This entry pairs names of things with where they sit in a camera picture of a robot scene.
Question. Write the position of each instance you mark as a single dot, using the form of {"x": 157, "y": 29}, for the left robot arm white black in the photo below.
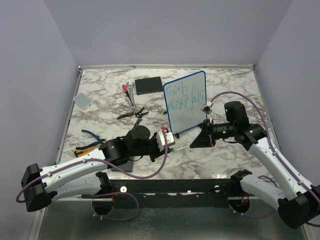
{"x": 86, "y": 175}

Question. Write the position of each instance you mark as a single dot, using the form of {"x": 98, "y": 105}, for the white square device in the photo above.
{"x": 82, "y": 100}

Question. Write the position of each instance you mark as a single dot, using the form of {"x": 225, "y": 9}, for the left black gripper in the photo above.
{"x": 158, "y": 153}

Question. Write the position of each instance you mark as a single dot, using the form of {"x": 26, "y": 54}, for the black network switch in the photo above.
{"x": 148, "y": 85}

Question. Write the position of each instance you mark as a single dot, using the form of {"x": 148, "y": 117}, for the black handled pliers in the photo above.
{"x": 138, "y": 114}

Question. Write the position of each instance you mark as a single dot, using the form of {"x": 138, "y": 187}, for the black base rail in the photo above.
{"x": 178, "y": 193}

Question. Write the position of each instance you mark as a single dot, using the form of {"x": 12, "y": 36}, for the black rectangular box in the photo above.
{"x": 125, "y": 166}

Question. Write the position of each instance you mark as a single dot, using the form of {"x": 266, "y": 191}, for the red handled screwdriver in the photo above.
{"x": 126, "y": 91}

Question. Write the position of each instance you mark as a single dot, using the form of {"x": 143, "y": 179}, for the green whiteboard marker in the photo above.
{"x": 174, "y": 149}

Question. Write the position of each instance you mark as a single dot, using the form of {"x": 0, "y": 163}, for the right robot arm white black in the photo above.
{"x": 296, "y": 200}

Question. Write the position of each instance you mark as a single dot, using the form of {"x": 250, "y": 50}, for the silver wrench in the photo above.
{"x": 130, "y": 87}

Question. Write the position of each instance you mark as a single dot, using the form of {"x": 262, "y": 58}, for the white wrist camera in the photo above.
{"x": 208, "y": 109}
{"x": 163, "y": 139}

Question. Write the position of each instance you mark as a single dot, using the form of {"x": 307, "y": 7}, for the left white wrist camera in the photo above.
{"x": 163, "y": 139}

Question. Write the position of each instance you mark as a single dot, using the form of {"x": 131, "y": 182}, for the blue framed whiteboard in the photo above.
{"x": 184, "y": 98}

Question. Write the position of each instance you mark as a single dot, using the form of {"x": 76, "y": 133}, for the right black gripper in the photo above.
{"x": 203, "y": 139}

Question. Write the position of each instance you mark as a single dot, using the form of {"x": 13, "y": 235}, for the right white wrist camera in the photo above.
{"x": 208, "y": 109}

